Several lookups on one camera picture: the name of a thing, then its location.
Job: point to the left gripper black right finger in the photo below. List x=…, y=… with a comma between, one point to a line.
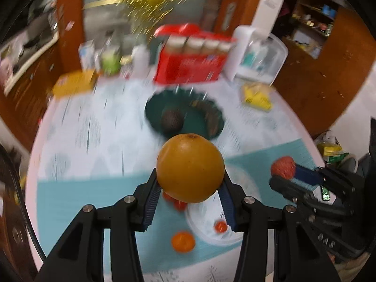
x=299, y=256

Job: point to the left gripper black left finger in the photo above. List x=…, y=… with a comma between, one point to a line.
x=78, y=253

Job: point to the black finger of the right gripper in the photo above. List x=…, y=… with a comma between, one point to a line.
x=307, y=176
x=290, y=190

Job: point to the red lychee fruit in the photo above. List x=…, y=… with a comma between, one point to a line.
x=284, y=167

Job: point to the orange tangerine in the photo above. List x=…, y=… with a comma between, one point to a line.
x=183, y=242

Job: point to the large yellow orange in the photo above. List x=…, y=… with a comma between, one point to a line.
x=189, y=168

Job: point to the small red tomato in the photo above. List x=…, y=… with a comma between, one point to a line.
x=167, y=197
x=179, y=205

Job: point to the yellow tissue pack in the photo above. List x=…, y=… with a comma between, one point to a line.
x=257, y=95

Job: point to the brown oblong fruit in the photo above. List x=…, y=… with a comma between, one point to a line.
x=212, y=118

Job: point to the patterned white teal tablecloth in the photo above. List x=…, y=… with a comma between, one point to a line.
x=97, y=147

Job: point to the white cosmetics storage box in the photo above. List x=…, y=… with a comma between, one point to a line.
x=256, y=57

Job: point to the wooden cabinet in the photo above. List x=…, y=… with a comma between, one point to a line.
x=330, y=54

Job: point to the dark green fruit plate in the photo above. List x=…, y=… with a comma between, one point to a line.
x=193, y=106

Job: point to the dark avocado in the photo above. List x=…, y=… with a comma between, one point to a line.
x=172, y=121

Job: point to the red gift box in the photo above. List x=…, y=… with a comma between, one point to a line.
x=190, y=55

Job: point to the yellow cardboard box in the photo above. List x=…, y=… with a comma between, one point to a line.
x=75, y=82

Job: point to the white plastic bottle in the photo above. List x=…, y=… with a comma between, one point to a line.
x=140, y=58

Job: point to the green liquid bottle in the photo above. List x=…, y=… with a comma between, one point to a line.
x=110, y=61

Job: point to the white blue carton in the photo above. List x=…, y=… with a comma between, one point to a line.
x=86, y=53

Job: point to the gold door ornament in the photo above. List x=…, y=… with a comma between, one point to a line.
x=144, y=15

